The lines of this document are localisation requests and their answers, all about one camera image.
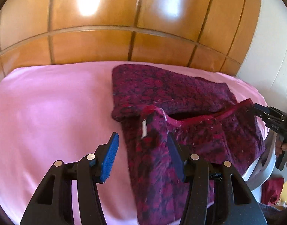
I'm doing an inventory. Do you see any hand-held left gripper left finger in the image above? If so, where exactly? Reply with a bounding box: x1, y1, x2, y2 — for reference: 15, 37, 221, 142
20, 132, 120, 225

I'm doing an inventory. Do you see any red black patterned sweater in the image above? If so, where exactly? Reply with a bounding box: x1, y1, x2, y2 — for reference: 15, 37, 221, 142
111, 64, 266, 225

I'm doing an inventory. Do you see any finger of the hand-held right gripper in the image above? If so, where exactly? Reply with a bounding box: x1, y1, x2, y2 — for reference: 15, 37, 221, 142
252, 103, 287, 122
261, 118, 287, 135

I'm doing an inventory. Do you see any wooden wardrobe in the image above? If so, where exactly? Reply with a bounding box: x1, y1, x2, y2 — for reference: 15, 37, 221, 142
0, 0, 262, 85

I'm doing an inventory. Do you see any red cloth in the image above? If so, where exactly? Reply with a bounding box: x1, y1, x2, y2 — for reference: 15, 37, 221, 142
261, 178, 285, 205

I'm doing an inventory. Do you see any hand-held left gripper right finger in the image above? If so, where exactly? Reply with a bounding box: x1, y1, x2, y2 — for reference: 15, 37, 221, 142
166, 135, 268, 225

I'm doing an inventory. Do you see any yellow cloth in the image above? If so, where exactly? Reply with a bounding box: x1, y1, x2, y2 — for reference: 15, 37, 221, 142
281, 180, 287, 207

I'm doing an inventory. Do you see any pink blanket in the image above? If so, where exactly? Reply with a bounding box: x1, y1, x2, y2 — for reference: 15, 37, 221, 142
0, 61, 269, 225

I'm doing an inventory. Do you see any light grey bed frame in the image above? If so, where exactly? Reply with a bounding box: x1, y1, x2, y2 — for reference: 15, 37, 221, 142
243, 131, 279, 190

